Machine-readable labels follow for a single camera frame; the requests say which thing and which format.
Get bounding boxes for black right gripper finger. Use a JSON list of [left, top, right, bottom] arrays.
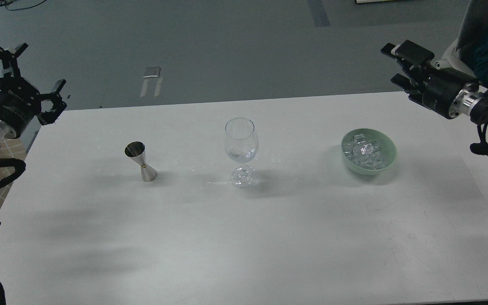
[[391, 73, 427, 106], [381, 40, 435, 85]]

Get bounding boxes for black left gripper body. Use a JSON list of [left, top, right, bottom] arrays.
[[0, 78, 40, 139]]

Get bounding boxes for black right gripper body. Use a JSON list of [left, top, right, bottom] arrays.
[[422, 68, 478, 119]]

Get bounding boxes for clear ice cubes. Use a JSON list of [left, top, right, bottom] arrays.
[[341, 133, 387, 170]]

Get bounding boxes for steel cocktail jigger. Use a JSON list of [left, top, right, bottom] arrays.
[[124, 141, 158, 182]]

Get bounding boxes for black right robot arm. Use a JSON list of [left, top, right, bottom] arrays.
[[381, 40, 488, 157]]

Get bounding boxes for clear wine glass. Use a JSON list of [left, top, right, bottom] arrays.
[[224, 117, 259, 189]]

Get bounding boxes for beige checkered cushion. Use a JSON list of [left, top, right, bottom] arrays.
[[0, 138, 27, 209]]

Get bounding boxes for green bowl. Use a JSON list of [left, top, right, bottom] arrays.
[[341, 129, 397, 176]]

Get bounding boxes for grey floor plate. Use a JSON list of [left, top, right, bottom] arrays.
[[143, 66, 161, 79]]

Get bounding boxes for black floor cables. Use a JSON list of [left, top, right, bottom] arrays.
[[0, 0, 46, 17]]

